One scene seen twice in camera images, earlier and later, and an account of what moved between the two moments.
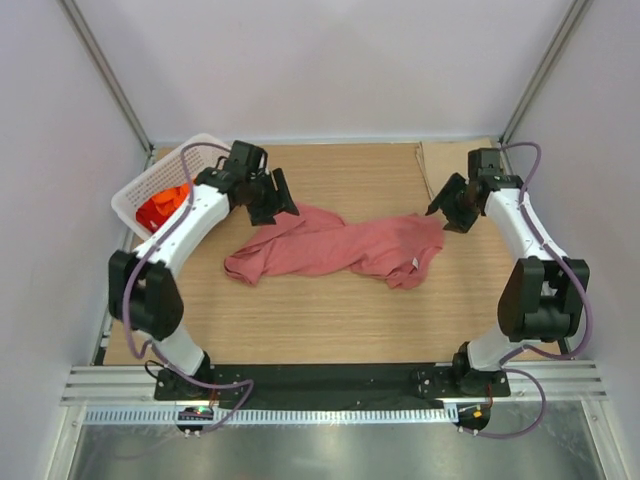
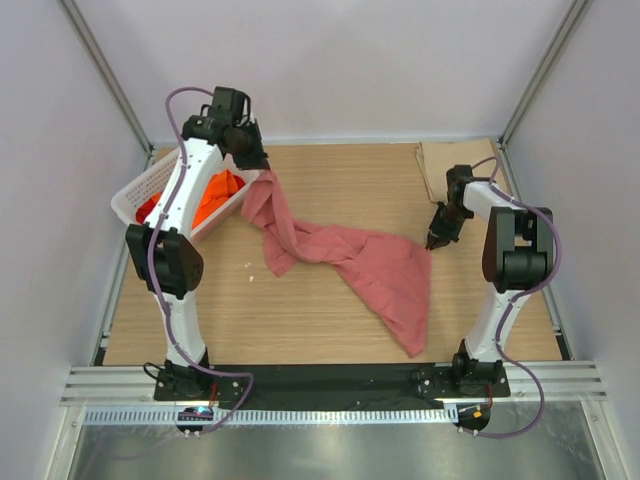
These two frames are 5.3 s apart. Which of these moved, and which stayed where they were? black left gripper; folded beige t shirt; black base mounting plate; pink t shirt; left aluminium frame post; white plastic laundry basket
Moved: pink t shirt; black left gripper
Stayed: black base mounting plate; left aluminium frame post; folded beige t shirt; white plastic laundry basket
